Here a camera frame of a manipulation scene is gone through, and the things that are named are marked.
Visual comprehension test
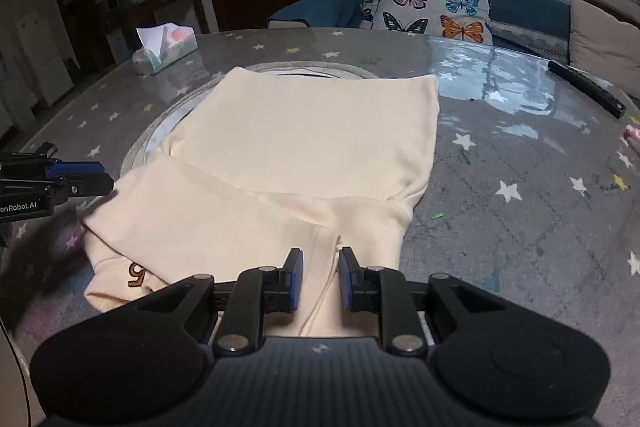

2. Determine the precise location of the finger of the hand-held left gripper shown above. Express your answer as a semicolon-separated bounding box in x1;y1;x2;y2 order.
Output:
0;142;106;180
0;173;115;198

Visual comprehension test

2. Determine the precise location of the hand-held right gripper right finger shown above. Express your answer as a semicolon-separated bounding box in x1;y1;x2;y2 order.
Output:
339;247;526;356

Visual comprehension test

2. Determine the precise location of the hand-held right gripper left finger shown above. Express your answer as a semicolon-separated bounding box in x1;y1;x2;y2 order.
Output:
120;248;304;356

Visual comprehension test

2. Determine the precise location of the cream sweatshirt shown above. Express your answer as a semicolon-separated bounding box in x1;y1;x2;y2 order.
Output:
77;67;441;340

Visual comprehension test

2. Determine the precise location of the round black induction cooktop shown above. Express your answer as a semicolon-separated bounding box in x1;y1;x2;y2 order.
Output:
141;63;381;160

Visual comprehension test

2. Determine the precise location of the tissue box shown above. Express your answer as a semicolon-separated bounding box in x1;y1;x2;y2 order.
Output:
131;23;199;75

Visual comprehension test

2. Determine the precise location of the grey star print tablecloth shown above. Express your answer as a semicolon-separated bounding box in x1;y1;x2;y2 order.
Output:
0;27;640;427

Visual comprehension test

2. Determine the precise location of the small butterfly print pillow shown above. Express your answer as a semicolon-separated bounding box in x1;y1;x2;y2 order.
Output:
360;0;383;29

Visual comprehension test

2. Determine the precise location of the large butterfly print pillow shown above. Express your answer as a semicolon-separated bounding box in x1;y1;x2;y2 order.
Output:
371;0;495;46

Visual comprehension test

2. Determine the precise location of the black remote control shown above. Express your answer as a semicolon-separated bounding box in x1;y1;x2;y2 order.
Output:
547;60;627;118

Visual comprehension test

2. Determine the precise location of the blue sofa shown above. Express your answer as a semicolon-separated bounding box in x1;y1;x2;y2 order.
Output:
267;0;640;72

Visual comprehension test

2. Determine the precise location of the grey cushion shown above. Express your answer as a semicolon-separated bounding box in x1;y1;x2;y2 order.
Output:
569;0;640;100

